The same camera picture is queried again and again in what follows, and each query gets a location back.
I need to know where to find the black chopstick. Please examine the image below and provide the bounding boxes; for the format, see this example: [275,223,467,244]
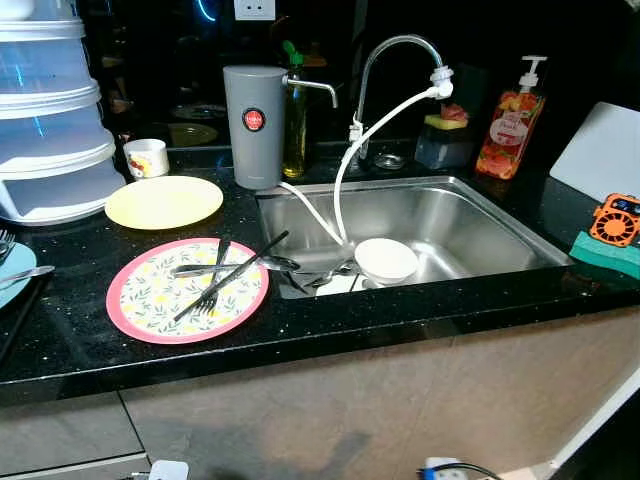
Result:
[172,230,291,322]
[175,234,292,324]

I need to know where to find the silver metal fork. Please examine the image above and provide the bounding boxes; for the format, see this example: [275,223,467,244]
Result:
[191,237,234,320]

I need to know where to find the orange mini fan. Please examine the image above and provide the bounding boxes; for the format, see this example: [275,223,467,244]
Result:
[588,193,640,249]

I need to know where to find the green sponge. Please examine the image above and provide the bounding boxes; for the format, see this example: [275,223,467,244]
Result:
[570,230,640,282]

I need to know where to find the white cutting board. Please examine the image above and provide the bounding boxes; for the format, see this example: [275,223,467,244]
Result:
[548,100,640,205]

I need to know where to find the orange soap pump bottle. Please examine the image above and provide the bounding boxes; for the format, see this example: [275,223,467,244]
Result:
[474,55,550,182]

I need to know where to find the stainless steel sink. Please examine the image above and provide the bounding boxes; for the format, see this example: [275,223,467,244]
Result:
[255,176,574,299]

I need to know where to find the dark sponge holder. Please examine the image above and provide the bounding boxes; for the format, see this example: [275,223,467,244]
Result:
[415,122,474,172]

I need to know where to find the yellow pink dish sponge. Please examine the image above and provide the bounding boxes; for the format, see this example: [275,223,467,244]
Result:
[424,102,470,130]

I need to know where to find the white bowl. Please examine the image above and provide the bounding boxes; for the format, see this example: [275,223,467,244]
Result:
[354,237,422,287]

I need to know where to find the round metal strainer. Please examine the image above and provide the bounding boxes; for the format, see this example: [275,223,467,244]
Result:
[372,152,407,172]

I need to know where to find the white plate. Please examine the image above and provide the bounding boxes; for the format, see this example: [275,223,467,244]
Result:
[318,270,382,297]

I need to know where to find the chrome sink faucet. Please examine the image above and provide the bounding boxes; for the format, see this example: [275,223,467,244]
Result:
[355,33,454,167]

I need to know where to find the silver fork in sink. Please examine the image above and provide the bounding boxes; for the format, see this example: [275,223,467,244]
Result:
[305,260,360,290]

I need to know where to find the green-capped oil bottle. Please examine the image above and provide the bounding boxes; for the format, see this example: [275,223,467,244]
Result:
[282,40,310,182]

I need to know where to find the grey water filter jug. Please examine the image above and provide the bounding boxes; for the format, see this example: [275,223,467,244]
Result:
[222,64,340,192]

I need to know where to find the yellow plate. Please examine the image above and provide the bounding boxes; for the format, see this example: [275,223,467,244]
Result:
[104,175,226,232]

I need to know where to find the white printed mug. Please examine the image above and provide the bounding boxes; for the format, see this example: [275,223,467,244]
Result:
[122,138,172,182]

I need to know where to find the pink floral plate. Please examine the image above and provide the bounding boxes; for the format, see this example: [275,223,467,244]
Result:
[105,237,272,347]

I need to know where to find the stacked translucent plastic containers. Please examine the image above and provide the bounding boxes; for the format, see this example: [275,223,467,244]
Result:
[0,0,130,227]

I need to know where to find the teal plate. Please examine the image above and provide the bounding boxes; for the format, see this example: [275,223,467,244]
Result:
[0,240,54,310]

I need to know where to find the silver forks bundle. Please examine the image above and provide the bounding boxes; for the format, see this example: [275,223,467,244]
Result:
[0,228,17,267]

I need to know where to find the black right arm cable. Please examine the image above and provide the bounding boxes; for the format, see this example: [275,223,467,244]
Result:
[440,461,507,480]

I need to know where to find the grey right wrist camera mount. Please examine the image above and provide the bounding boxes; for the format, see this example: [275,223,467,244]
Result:
[420,457,470,480]

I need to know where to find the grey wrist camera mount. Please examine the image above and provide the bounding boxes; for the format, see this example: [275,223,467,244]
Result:
[420,457,470,480]
[148,460,192,480]

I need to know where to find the white hose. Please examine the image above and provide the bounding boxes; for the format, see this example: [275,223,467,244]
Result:
[278,68,457,250]

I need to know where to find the white wall socket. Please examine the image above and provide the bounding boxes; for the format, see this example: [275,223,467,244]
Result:
[233,0,278,22]

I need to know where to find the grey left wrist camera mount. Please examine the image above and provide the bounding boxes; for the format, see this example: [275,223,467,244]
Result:
[148,460,192,480]

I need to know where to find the silver cutlery handle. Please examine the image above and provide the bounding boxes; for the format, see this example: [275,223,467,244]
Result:
[0,264,57,282]

